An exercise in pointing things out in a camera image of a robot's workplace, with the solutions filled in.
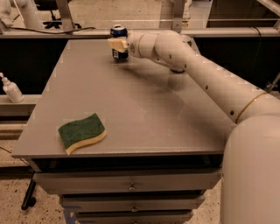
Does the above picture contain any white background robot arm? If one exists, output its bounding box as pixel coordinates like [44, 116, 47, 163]
[0, 0, 43, 30]

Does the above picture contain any grey top drawer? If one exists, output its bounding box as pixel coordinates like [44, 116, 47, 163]
[34, 169, 221, 194]

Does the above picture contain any black cable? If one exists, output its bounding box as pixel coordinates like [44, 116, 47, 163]
[10, 26, 97, 36]

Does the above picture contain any black office chair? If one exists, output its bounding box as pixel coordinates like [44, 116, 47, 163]
[34, 0, 83, 31]

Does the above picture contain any green and yellow sponge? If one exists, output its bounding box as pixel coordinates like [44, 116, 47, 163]
[58, 113, 107, 155]

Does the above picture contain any grey middle drawer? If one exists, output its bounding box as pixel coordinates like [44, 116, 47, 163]
[59, 193, 205, 213]

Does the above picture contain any grey drawer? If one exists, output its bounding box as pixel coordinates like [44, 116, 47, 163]
[34, 169, 221, 194]
[59, 193, 205, 213]
[76, 210, 193, 224]

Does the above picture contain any black caster leg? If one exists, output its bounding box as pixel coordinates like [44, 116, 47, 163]
[21, 179, 37, 211]

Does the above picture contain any grey bottom drawer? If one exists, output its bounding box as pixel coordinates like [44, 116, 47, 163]
[76, 210, 193, 224]

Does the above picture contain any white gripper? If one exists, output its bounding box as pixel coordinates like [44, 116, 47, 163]
[108, 31, 144, 58]

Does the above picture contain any white pump bottle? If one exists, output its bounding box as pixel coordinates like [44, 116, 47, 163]
[0, 73, 24, 103]

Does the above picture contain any grey metal post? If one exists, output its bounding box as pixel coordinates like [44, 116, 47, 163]
[171, 0, 185, 33]
[55, 0, 75, 32]

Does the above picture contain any grey metal post left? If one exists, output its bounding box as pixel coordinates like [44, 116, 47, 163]
[55, 0, 75, 32]

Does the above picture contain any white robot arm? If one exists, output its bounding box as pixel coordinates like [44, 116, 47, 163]
[108, 31, 280, 224]

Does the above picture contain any blue pepsi can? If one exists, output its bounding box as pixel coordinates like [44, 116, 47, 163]
[108, 24, 129, 61]

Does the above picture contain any grey metal post right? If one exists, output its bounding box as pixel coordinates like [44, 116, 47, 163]
[171, 0, 185, 33]

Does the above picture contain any green soda can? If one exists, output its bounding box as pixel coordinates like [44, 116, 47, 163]
[170, 69, 185, 74]

